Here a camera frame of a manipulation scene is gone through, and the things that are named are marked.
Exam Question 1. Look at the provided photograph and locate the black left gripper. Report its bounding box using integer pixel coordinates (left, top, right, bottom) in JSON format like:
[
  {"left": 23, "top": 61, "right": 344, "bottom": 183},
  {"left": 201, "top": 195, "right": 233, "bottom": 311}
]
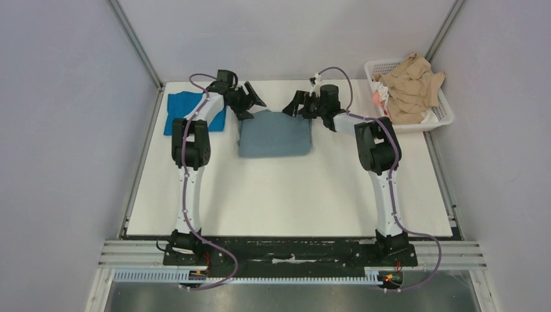
[{"left": 228, "top": 83, "right": 266, "bottom": 122}]

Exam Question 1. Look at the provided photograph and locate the grey-blue t-shirt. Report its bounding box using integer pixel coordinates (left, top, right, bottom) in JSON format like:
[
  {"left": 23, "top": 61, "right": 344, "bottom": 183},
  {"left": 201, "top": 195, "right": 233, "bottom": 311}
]
[{"left": 237, "top": 110, "right": 313, "bottom": 159}]

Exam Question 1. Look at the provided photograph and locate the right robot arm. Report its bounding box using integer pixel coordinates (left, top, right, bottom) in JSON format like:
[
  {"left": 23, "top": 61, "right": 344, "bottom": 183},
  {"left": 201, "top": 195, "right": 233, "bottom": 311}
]
[{"left": 282, "top": 84, "right": 409, "bottom": 265}]

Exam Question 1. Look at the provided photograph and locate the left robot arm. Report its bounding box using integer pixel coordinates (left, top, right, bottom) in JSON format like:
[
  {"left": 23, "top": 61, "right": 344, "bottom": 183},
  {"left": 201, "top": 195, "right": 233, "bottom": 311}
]
[{"left": 168, "top": 70, "right": 266, "bottom": 265}]

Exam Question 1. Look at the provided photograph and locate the folded bright blue t-shirt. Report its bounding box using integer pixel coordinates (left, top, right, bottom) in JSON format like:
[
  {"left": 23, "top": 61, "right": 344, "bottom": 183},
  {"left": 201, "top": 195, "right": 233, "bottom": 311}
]
[{"left": 163, "top": 90, "right": 227, "bottom": 137}]

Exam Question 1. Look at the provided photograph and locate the pink and white garment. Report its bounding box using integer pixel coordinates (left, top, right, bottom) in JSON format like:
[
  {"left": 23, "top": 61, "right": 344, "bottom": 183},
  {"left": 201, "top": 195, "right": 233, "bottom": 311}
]
[{"left": 372, "top": 82, "right": 391, "bottom": 118}]

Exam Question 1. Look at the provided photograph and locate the beige t-shirt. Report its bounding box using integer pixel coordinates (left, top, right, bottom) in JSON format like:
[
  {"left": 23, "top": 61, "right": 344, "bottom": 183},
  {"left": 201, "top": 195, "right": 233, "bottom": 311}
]
[{"left": 373, "top": 53, "right": 446, "bottom": 125}]

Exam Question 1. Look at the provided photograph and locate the white plastic laundry basket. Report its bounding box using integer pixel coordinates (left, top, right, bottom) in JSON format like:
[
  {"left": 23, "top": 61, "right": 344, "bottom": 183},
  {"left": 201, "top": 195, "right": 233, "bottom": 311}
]
[{"left": 364, "top": 58, "right": 455, "bottom": 133}]

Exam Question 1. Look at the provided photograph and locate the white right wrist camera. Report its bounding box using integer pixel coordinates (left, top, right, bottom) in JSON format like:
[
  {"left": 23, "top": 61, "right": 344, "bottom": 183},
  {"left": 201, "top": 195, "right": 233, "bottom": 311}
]
[{"left": 309, "top": 73, "right": 323, "bottom": 96}]

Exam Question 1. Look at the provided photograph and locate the aluminium frame rail left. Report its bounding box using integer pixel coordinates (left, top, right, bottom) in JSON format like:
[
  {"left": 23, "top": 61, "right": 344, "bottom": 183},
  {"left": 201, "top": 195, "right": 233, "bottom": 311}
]
[{"left": 107, "top": 0, "right": 164, "bottom": 90}]

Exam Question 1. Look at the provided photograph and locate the aluminium frame rail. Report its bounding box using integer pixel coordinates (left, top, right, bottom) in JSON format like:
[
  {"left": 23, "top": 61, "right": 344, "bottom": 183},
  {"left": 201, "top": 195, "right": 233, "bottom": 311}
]
[
  {"left": 425, "top": 0, "right": 468, "bottom": 62},
  {"left": 107, "top": 0, "right": 164, "bottom": 90}
]

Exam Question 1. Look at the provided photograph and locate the aluminium frame rail right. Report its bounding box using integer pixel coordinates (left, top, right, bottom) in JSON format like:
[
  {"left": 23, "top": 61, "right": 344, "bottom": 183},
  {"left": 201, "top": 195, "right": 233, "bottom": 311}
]
[{"left": 425, "top": 0, "right": 468, "bottom": 62}]

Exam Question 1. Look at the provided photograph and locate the white slotted cable duct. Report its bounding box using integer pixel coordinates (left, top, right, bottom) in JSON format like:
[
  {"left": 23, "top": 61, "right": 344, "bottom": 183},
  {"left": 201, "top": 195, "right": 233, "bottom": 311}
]
[{"left": 112, "top": 268, "right": 398, "bottom": 286}]

